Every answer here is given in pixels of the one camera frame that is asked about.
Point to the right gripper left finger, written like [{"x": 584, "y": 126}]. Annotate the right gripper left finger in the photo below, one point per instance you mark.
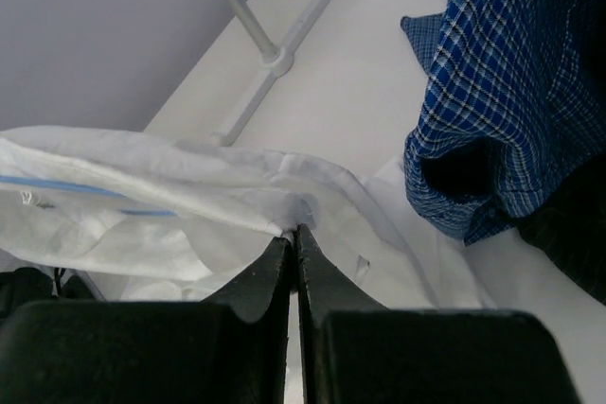
[{"x": 228, "y": 348}]

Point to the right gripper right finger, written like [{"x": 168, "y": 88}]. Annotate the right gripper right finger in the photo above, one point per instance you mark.
[{"x": 355, "y": 350}]

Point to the white shirt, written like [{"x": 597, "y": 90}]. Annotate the white shirt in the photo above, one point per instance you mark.
[{"x": 229, "y": 203}]

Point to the blue checked shirt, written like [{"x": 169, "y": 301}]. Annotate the blue checked shirt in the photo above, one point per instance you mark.
[{"x": 511, "y": 108}]

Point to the metal clothes rack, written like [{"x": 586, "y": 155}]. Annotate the metal clothes rack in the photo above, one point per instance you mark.
[{"x": 275, "y": 60}]

